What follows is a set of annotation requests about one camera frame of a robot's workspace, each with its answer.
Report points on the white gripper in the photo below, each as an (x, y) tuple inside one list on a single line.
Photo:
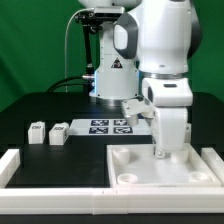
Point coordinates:
[(168, 99)]

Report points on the white square tabletop panel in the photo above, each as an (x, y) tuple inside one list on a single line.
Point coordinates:
[(135, 165)]

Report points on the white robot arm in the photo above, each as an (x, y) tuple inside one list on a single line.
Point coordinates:
[(161, 35)]

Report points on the white plate with fiducial markers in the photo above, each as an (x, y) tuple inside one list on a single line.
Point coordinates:
[(109, 127)]

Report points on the white U-shaped obstacle fence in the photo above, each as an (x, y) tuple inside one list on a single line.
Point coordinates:
[(109, 200)]

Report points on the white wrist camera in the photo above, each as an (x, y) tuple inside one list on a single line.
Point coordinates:
[(132, 108)]

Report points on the black camera on stand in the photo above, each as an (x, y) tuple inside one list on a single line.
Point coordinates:
[(92, 20)]

